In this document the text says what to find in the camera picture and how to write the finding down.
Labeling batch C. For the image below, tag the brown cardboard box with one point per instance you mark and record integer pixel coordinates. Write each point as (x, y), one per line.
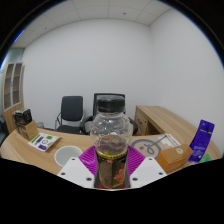
(29, 130)

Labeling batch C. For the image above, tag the black office chair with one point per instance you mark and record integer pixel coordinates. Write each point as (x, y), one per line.
(87, 124)
(71, 110)

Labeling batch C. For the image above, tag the clear bottle with black cap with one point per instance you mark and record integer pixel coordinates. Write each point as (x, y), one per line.
(110, 133)

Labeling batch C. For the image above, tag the white green purple booklet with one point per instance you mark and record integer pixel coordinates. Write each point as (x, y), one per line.
(43, 141)

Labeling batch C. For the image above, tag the wooden side desk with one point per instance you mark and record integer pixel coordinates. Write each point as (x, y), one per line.
(160, 119)

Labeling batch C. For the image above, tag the purple packet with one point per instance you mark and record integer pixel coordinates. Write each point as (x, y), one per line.
(201, 141)

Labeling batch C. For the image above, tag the wooden glass-door cabinet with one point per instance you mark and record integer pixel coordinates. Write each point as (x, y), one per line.
(13, 90)

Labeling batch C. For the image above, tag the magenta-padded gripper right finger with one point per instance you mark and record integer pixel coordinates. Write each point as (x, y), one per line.
(148, 170)

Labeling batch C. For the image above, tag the white cup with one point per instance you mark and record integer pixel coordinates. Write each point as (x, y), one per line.
(66, 155)

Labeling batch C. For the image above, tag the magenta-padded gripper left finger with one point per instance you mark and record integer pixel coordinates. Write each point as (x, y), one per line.
(77, 169)

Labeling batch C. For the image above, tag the small wooden box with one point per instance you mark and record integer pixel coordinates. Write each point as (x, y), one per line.
(173, 156)

